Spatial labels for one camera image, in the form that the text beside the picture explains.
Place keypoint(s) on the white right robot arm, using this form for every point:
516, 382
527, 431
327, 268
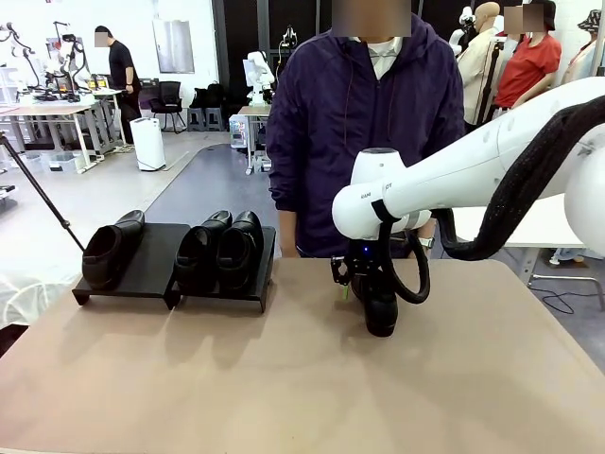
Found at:
449, 179

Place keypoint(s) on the black office chair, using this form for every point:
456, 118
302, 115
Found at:
169, 97

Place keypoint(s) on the small side table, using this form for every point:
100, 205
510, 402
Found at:
248, 112

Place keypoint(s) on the mannequin in beige coat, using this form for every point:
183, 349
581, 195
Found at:
477, 71

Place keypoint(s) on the small white humanoid robot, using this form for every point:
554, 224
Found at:
456, 40

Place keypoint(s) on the black backpack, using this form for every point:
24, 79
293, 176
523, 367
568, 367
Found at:
210, 97

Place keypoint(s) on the black tripod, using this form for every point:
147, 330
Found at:
65, 223

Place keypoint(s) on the grey wall board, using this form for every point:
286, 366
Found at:
173, 47

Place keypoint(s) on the person's left forearm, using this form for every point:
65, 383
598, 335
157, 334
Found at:
426, 232

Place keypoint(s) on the lab robot rig with lamp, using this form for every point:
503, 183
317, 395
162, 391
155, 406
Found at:
68, 66

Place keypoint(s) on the long lab work table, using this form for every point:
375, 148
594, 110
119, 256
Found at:
42, 110

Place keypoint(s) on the clear plastic storage bins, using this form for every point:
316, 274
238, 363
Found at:
61, 163

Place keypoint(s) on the white table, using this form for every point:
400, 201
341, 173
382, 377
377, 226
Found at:
534, 227

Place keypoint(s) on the person's right forearm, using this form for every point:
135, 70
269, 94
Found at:
288, 234

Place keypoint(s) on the white cloth cover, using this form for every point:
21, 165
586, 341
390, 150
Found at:
33, 293

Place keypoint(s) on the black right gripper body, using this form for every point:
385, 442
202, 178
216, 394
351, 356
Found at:
363, 260

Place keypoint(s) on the white lab robot arm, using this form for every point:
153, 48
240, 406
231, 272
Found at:
14, 52

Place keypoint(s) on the grey stool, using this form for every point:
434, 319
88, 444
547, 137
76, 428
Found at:
213, 118
196, 118

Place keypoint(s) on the person in black shirt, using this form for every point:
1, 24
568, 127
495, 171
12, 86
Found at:
120, 61

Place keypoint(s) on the black camera pole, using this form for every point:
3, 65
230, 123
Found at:
491, 80

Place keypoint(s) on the black leather loafer shoe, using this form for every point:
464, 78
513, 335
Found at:
198, 257
241, 255
106, 257
383, 312

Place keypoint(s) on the white robot arm on table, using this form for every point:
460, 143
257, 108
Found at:
257, 71

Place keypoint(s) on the figure in red t-shirt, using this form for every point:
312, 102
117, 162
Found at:
527, 71

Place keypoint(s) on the person's left hand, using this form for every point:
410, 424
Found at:
426, 253

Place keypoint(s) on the person in purple jacket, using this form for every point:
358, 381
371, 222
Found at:
321, 142

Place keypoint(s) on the white air purifier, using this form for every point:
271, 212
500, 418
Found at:
147, 146

